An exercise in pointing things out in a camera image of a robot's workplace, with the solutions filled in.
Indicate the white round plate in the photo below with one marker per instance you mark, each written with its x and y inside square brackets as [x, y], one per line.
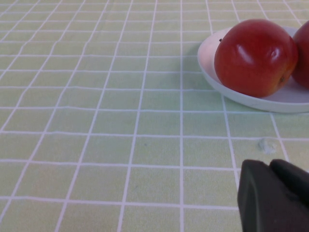
[289, 101]

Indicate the red apple with stem dimple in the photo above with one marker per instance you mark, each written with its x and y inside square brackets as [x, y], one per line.
[304, 55]

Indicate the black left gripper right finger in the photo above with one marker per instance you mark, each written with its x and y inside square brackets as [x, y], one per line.
[294, 178]

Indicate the green checked tablecloth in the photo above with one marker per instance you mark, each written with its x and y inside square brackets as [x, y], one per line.
[96, 96]

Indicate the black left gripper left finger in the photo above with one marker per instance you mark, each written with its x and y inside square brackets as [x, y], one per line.
[260, 205]

